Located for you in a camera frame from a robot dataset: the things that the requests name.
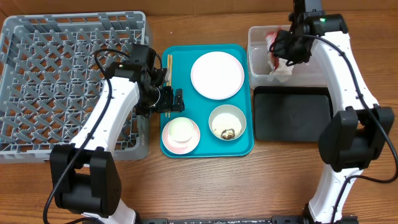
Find white napkin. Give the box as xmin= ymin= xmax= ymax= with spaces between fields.
xmin=269 ymin=57 xmax=294 ymax=82

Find white ceramic cup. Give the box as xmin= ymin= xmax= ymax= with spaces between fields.
xmin=168 ymin=117 xmax=193 ymax=142

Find red snack wrapper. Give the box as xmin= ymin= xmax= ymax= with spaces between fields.
xmin=266 ymin=29 xmax=280 ymax=72

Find white rice grains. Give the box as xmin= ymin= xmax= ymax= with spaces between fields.
xmin=211 ymin=113 xmax=242 ymax=139

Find grey-green ceramic bowl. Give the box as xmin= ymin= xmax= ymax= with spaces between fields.
xmin=208 ymin=105 xmax=247 ymax=141

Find brown food scrap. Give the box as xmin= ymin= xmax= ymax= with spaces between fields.
xmin=221 ymin=129 xmax=235 ymax=140

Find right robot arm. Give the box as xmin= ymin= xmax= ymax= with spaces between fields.
xmin=269 ymin=11 xmax=397 ymax=223

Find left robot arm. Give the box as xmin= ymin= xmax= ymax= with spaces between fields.
xmin=43 ymin=60 xmax=184 ymax=223

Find clear plastic waste bin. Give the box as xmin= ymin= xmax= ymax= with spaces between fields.
xmin=247 ymin=25 xmax=326 ymax=89

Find teal plastic tray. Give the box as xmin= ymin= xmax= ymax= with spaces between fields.
xmin=160 ymin=44 xmax=254 ymax=158

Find right wooden chopstick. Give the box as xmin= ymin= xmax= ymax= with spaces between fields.
xmin=168 ymin=54 xmax=174 ymax=118

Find wooden chopstick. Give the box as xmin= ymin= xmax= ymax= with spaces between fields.
xmin=168 ymin=54 xmax=174 ymax=118
xmin=165 ymin=55 xmax=172 ymax=118

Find small pink saucer plate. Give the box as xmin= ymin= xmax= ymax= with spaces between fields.
xmin=162 ymin=118 xmax=200 ymax=155

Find left wooden chopstick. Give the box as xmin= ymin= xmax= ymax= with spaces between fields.
xmin=165 ymin=55 xmax=172 ymax=118

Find large white round plate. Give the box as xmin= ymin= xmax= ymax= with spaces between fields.
xmin=190 ymin=52 xmax=244 ymax=100

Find black rectangular tray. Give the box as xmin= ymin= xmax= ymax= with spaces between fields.
xmin=253 ymin=86 xmax=333 ymax=142

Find grey plastic dish rack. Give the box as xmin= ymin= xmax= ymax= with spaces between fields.
xmin=1 ymin=11 xmax=152 ymax=164

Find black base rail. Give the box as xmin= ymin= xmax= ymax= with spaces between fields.
xmin=136 ymin=214 xmax=360 ymax=224

